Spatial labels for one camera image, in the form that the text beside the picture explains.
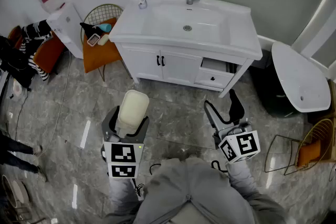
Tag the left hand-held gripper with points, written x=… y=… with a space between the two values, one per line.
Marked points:
x=123 y=154

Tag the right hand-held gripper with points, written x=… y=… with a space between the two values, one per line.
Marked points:
x=241 y=145

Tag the person's left forearm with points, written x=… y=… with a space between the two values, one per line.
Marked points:
x=123 y=194

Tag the person's right forearm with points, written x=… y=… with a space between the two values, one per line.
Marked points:
x=241 y=181

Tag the pale green rectangular block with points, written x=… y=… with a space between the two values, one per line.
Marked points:
x=103 y=40

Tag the white soap dispenser bottle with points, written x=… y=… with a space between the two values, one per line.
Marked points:
x=142 y=3

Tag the white drawer with black knob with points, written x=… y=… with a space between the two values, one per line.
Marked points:
x=215 y=78

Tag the black basin base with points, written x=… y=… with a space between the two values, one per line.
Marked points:
x=270 y=91

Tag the open white vanity drawer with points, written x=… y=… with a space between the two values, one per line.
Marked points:
x=214 y=64

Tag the white vanity cabinet door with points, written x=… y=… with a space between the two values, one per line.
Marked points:
x=143 y=63
x=181 y=68

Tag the orange seat cushion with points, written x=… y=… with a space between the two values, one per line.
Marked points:
x=97 y=56
x=308 y=153

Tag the person's grey-clothed body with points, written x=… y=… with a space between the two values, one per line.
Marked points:
x=194 y=191

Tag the white pink drain basket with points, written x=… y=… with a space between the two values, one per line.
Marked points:
x=93 y=40

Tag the metal sink drain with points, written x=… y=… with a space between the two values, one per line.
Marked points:
x=187 y=28

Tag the blue cup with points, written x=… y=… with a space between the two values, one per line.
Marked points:
x=105 y=27

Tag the black cloth item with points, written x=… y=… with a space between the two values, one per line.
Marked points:
x=88 y=29

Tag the orange upholstered chair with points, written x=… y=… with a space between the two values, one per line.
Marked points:
x=48 y=53

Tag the white sink vanity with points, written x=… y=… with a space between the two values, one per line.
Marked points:
x=168 y=21

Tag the white water dispenser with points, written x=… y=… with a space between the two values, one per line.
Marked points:
x=68 y=31

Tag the round table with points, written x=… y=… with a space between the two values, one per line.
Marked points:
x=17 y=190

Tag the black bag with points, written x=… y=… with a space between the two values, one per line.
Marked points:
x=13 y=63

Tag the striped black white clothing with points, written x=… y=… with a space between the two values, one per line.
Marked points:
x=35 y=31

